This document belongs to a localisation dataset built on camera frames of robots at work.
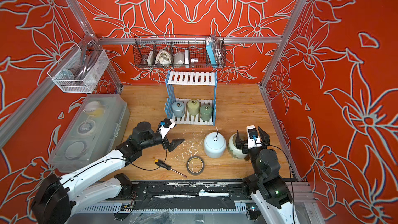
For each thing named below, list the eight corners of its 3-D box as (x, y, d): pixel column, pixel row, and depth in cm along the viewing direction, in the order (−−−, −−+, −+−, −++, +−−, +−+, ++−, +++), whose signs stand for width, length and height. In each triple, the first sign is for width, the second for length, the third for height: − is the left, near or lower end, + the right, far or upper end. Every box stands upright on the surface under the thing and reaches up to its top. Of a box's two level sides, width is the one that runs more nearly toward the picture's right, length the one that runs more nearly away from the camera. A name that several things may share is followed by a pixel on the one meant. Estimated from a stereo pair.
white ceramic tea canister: (204, 158, 85) (205, 150, 76) (204, 140, 92) (204, 131, 83) (224, 158, 85) (227, 150, 76) (222, 140, 92) (224, 131, 83)
